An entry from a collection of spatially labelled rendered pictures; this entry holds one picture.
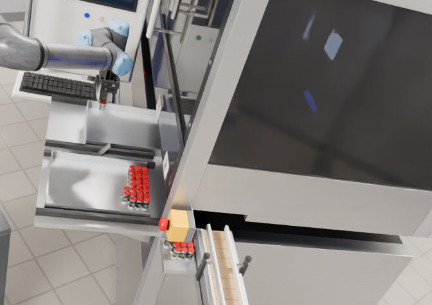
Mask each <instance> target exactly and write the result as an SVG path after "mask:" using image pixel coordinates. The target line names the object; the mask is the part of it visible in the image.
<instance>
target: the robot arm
mask: <svg viewBox="0 0 432 305"><path fill-rule="evenodd" d="M129 28H130V26H129V24H128V23H127V22H126V21H124V20H122V19H111V20H110V21H109V24H108V27H105V28H98V29H92V30H86V31H82V32H79V33H78V34H77V36H76V45H74V44H59V43H50V42H42V41H41V40H40V39H38V38H32V37H27V36H25V35H23V34H22V33H20V32H18V31H17V30H16V29H15V28H14V27H13V26H12V25H11V24H10V23H9V22H8V21H7V20H6V19H5V18H4V17H3V16H2V15H1V13H0V67H3V68H8V69H14V70H19V71H39V70H40V69H41V68H55V69H92V70H99V75H96V78H95V80H94V86H95V90H96V98H97V101H98V103H99V104H100V103H101V101H102V92H103V91H104V92H108V94H107V98H106V103H105V105H107V104H108V103H109V102H112V99H113V97H114V95H115V94H117V90H118V89H119V86H120V78H119V76H120V77H121V76H124V75H126V74H128V72H129V71H130V70H131V68H132V65H133V61H132V59H131V58H130V57H129V56H128V55H127V53H125V48H126V44H127V39H128V36H129Z"/></svg>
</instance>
